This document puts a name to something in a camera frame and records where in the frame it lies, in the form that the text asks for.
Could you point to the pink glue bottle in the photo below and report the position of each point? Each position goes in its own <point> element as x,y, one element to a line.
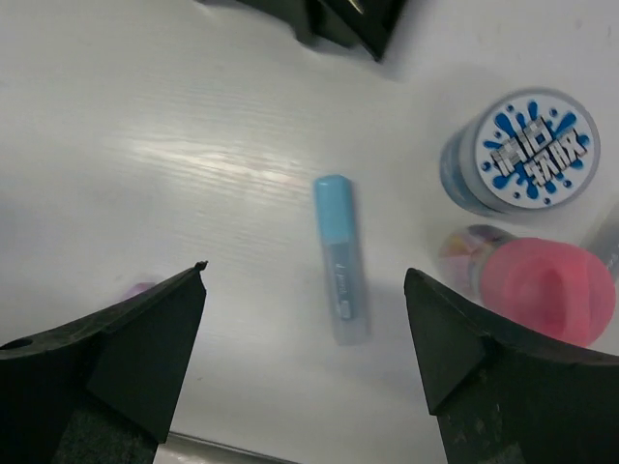
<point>557,289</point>

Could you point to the blue glue stick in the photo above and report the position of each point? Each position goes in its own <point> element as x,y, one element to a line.
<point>336,219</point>

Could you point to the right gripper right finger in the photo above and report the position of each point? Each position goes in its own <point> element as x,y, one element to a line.
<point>504,394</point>

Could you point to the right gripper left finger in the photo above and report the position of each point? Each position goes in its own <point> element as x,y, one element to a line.
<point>102,388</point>

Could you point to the black four-compartment organizer tray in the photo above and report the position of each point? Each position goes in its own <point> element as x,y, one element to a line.
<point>369,25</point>

